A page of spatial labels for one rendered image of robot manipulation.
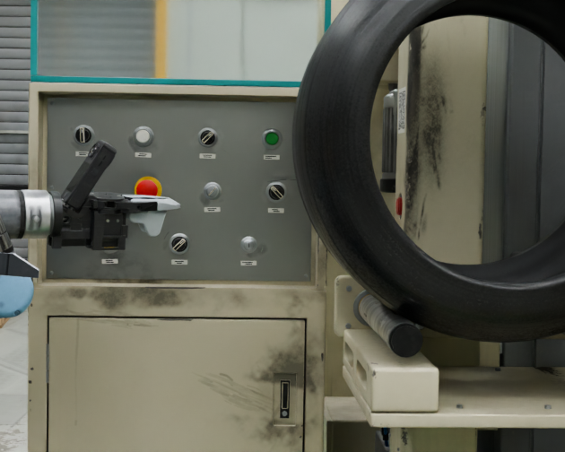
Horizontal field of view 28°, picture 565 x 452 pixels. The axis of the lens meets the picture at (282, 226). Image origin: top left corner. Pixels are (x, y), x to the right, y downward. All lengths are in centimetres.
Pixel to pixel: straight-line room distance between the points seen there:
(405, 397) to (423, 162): 49
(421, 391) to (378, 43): 45
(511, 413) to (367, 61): 50
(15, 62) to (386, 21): 971
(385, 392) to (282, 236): 70
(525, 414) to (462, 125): 54
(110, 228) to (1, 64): 938
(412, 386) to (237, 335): 66
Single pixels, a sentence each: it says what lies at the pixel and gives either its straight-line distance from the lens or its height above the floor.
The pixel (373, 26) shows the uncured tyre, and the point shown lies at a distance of 147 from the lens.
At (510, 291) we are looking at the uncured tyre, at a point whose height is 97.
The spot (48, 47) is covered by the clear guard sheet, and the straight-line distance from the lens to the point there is 213.
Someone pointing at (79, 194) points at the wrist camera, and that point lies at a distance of 176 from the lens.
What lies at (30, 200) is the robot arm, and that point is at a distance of 174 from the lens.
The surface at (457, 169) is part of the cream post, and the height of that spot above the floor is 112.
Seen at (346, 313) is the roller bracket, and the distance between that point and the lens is 181.
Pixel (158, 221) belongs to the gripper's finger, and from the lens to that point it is 181.
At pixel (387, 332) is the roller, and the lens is 149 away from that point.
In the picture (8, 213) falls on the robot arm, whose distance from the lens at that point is 173.
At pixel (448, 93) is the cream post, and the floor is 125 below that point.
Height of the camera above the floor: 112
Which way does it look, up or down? 3 degrees down
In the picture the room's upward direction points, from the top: 1 degrees clockwise
